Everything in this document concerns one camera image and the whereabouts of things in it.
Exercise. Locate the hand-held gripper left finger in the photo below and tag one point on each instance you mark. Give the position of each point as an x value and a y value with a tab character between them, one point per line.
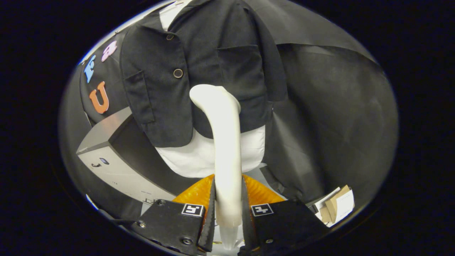
209	231

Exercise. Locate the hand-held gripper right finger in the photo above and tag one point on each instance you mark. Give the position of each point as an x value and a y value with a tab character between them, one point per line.
249	231

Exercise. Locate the black jacket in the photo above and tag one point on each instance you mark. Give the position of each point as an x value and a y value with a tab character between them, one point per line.
206	53

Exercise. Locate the white mannequin torso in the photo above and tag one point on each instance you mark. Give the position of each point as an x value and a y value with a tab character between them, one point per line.
192	160

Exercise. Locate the cardboard box with white paper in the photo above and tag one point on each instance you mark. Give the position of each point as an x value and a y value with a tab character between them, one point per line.
332	206

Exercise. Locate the grey drawer cabinet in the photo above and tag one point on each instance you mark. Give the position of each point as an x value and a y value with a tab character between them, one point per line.
117	177

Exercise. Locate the black backdrop cloth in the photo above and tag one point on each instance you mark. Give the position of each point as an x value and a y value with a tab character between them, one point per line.
337	106

